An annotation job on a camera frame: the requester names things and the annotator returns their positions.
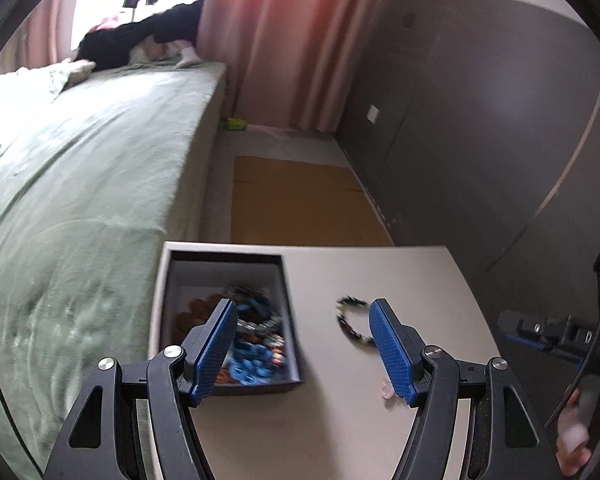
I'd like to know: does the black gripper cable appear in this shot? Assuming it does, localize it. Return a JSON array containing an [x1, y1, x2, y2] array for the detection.
[[546, 232, 600, 428]]

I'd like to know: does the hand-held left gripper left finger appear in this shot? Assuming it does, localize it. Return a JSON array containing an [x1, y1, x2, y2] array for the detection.
[[42, 298, 239, 480]]

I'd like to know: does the narrow pink curtain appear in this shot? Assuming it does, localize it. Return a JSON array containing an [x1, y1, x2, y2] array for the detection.
[[15, 0, 82, 72]]

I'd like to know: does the black jewelry box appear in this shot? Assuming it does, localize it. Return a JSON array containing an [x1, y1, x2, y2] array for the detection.
[[149, 249, 307, 397]]

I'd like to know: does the light green floral quilt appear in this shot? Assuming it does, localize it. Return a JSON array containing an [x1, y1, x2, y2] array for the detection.
[[0, 58, 97, 107]]

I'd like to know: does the brown bead bracelet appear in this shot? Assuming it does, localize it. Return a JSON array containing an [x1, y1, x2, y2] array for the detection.
[[172, 296, 222, 342]]

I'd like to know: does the person's right hand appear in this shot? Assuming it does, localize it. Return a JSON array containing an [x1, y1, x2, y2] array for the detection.
[[554, 390, 592, 477]]

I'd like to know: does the small pink object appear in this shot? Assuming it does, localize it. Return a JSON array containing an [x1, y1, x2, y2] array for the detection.
[[380, 380, 406, 404]]

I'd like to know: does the flat brown cardboard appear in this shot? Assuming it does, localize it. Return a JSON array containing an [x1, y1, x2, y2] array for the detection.
[[230, 155, 396, 247]]

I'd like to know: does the pink cloth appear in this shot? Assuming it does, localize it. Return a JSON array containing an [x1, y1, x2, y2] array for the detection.
[[92, 14, 126, 32]]

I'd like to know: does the black bead bracelet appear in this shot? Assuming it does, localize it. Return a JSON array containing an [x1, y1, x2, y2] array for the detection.
[[336, 295, 381, 349]]

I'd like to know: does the bed with green sheet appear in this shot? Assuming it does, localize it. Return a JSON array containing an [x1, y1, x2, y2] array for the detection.
[[0, 57, 229, 480]]

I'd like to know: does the wide pink curtain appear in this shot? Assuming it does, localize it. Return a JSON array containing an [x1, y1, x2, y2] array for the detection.
[[197, 0, 396, 134]]

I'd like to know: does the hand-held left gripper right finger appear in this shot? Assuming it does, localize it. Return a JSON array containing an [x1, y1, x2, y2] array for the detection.
[[369, 298, 563, 480]]

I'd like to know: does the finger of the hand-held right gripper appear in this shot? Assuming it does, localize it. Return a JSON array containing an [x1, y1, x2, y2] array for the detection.
[[498, 310, 600, 362]]

